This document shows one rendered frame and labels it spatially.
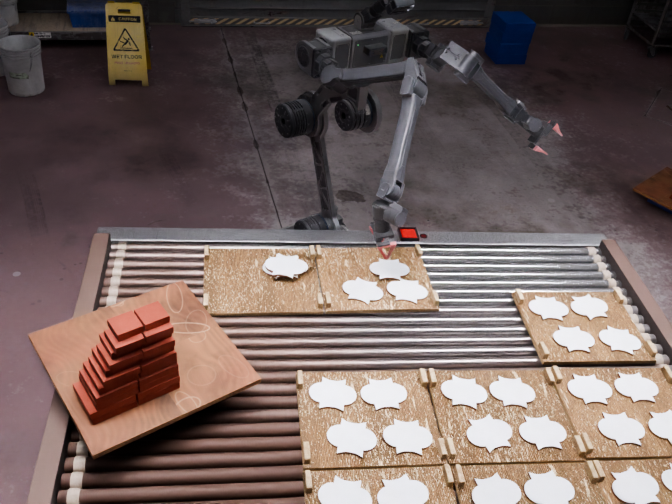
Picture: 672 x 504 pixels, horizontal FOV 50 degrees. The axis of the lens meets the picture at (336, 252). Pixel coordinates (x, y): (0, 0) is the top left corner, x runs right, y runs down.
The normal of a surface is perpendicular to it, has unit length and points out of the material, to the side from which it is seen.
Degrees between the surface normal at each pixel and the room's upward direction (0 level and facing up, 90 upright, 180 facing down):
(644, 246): 0
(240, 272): 0
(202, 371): 0
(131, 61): 78
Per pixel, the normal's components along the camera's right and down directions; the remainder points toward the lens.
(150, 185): 0.10, -0.78
